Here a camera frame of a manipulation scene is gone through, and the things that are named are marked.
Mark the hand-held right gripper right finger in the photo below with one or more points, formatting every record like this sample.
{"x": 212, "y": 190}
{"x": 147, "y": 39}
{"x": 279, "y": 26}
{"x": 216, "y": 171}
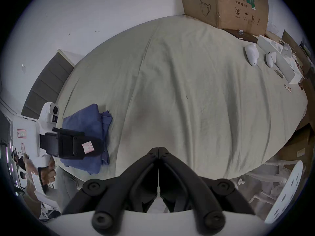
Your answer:
{"x": 182, "y": 176}

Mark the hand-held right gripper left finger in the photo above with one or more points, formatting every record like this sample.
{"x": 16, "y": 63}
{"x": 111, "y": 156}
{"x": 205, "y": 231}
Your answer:
{"x": 137, "y": 176}

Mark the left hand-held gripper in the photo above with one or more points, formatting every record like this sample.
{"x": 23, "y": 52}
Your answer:
{"x": 27, "y": 131}

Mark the dark blue shirt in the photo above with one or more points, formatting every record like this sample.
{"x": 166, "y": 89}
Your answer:
{"x": 86, "y": 122}

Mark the person's left hand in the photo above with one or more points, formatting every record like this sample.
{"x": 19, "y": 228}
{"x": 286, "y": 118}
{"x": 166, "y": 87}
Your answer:
{"x": 48, "y": 174}

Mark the person's legs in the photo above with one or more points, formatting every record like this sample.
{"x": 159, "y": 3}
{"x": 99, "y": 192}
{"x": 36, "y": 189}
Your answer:
{"x": 67, "y": 184}

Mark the grey padded headboard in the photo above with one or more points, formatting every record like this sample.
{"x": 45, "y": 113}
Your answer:
{"x": 46, "y": 82}

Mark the bed with beige sheet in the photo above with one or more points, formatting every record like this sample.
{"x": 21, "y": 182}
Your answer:
{"x": 187, "y": 102}

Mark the white round stool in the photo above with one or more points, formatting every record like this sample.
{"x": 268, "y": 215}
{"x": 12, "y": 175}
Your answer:
{"x": 288, "y": 193}

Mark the white hand controller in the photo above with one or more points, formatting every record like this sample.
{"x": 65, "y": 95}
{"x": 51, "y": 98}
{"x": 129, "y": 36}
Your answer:
{"x": 270, "y": 59}
{"x": 251, "y": 53}

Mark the white open box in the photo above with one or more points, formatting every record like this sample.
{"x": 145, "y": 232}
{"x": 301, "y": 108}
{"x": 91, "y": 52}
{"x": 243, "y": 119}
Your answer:
{"x": 280, "y": 55}

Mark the large brown printed carton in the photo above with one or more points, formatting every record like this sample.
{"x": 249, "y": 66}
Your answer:
{"x": 224, "y": 4}

